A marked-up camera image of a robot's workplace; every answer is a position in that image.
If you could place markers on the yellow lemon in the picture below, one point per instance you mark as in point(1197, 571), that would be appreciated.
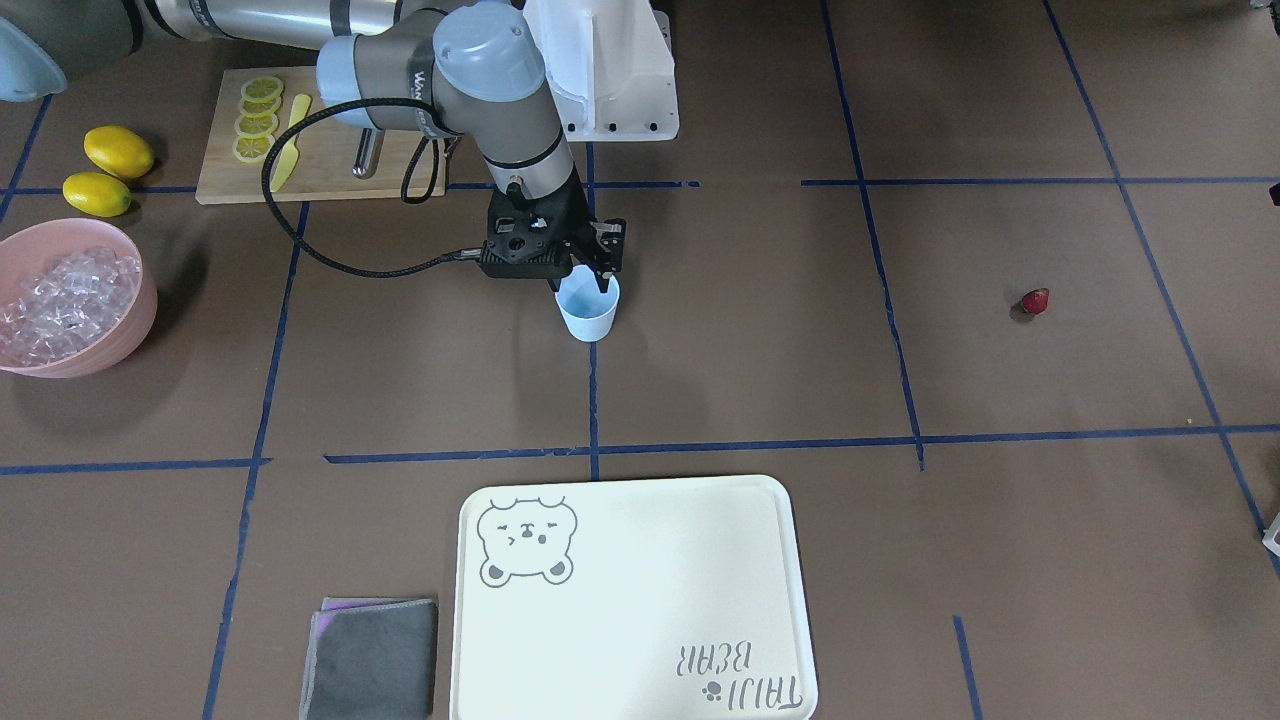
point(97, 194)
point(119, 151)

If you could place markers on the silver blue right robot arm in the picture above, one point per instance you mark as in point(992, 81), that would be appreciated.
point(440, 70)

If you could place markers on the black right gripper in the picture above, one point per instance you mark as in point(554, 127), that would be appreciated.
point(608, 244)

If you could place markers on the red strawberry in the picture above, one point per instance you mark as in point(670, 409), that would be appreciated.
point(1035, 302)

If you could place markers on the yellow plastic knife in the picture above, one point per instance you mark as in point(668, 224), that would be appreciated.
point(289, 155)

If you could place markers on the lemon slice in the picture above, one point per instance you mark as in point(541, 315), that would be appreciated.
point(259, 108)
point(252, 149)
point(256, 127)
point(261, 89)

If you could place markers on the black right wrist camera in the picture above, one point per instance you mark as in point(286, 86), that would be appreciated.
point(525, 247)

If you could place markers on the pink bowl of ice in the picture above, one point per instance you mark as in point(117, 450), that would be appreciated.
point(77, 298)

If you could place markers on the cream bear tray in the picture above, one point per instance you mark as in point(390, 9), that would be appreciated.
point(679, 598)

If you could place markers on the white pedestal column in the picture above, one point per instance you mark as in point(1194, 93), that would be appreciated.
point(611, 69)

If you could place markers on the black silver muddler stick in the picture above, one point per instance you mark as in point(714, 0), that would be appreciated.
point(368, 152)

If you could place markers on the grey folded cloth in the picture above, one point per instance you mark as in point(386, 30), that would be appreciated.
point(370, 658)

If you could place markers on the light blue plastic cup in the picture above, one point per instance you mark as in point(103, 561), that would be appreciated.
point(587, 312)

